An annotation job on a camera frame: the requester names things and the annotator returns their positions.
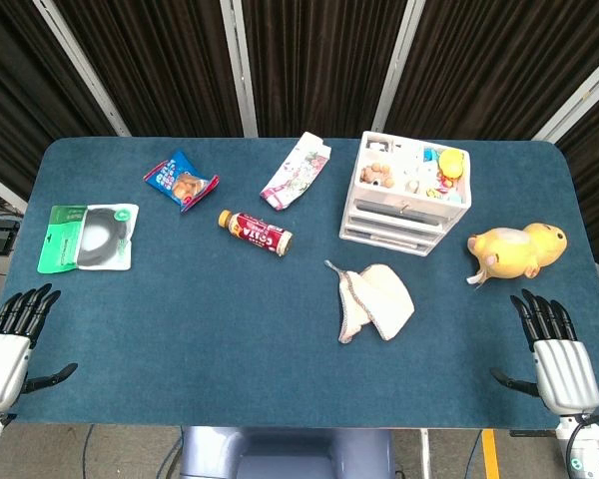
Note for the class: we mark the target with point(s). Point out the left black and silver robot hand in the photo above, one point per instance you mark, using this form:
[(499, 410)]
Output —
[(0, 369)]

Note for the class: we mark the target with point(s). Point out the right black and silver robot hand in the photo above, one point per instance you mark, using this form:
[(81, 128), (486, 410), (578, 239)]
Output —
[(564, 374)]

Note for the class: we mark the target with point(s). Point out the small pink cloth with trim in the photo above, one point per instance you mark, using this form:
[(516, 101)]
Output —
[(374, 302)]

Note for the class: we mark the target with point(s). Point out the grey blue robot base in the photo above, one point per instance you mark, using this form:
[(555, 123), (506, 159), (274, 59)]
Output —
[(284, 454)]

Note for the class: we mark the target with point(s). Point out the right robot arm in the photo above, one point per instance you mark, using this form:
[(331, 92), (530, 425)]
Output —
[(586, 449)]

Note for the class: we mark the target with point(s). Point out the white three-drawer plastic organizer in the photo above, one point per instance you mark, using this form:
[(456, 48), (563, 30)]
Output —
[(394, 229)]

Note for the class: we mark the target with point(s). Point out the yellow plush toy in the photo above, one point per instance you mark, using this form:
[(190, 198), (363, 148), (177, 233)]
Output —
[(519, 252)]

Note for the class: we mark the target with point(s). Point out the white table leg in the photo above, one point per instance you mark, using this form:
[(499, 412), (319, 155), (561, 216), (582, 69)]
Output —
[(425, 454)]

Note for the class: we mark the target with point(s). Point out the dark brown pleated curtain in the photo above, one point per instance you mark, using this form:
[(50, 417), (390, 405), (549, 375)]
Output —
[(499, 65), (165, 65), (319, 65), (15, 85), (596, 169)]

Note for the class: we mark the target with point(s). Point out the small red yellow toy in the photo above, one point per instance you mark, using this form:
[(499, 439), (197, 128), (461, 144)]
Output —
[(441, 191)]

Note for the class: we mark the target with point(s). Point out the blue felt table mat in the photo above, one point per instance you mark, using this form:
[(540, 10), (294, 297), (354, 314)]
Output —
[(229, 324)]

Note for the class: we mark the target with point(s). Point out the yellow rubber duck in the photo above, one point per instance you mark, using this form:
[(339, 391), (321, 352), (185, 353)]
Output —
[(451, 163)]

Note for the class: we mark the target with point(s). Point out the small blue toy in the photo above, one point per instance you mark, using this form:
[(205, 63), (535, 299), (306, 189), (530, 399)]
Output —
[(430, 154)]

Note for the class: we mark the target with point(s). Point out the blue snack bag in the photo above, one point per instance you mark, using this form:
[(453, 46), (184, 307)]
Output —
[(179, 182)]

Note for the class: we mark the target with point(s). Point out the small beige plush bear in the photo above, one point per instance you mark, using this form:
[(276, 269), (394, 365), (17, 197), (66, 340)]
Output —
[(378, 174)]

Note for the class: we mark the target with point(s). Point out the red Costa drink bottle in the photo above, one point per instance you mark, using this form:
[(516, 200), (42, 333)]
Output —
[(257, 233)]

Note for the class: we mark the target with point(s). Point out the pink white printed pouch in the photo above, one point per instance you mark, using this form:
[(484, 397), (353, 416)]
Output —
[(297, 172)]

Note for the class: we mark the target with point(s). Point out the white frame pole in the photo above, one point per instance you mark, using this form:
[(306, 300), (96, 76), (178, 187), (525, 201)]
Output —
[(397, 65), (579, 100), (2, 189), (239, 70), (82, 70)]

